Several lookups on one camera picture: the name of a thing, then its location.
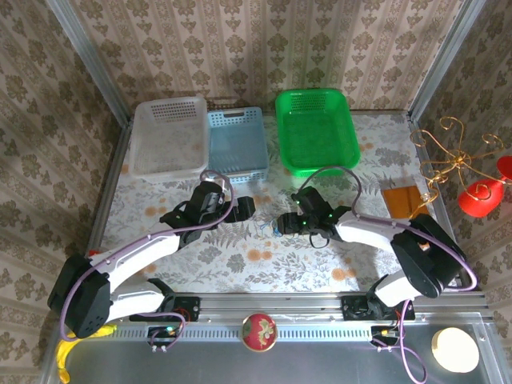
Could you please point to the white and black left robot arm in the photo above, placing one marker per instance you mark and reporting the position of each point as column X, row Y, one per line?
column 136, row 248

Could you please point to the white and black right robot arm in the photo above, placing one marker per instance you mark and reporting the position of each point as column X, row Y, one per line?
column 368, row 232

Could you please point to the blue plastic basket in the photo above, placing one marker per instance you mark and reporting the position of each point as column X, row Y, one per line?
column 236, row 152

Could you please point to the orange wooden board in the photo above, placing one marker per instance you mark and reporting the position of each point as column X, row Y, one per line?
column 400, row 202

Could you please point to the green plastic basket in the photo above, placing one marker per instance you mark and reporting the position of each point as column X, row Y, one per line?
column 316, row 136

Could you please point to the slotted metal strip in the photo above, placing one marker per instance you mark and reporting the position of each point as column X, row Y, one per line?
column 312, row 333

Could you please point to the red patterned ball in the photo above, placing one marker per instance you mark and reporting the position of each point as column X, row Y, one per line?
column 259, row 333

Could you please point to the white plastic basket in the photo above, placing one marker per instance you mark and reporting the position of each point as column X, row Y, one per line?
column 172, row 108

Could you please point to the small control board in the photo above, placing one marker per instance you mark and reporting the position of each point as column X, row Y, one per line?
column 384, row 333
column 166, row 332

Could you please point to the red vase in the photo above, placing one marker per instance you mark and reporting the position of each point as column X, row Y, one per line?
column 480, row 200

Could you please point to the round cream disc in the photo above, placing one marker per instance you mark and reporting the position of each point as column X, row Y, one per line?
column 456, row 350

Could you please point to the yellow banana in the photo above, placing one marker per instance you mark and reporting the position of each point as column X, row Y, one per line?
column 62, row 356

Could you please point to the aluminium mounting rail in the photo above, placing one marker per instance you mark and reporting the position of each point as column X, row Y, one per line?
column 280, row 306

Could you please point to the aluminium side rail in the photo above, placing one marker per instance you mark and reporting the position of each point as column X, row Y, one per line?
column 110, row 188
column 440, row 202

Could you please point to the aluminium frame post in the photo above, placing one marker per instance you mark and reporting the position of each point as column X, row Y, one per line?
column 89, row 60
column 444, row 60

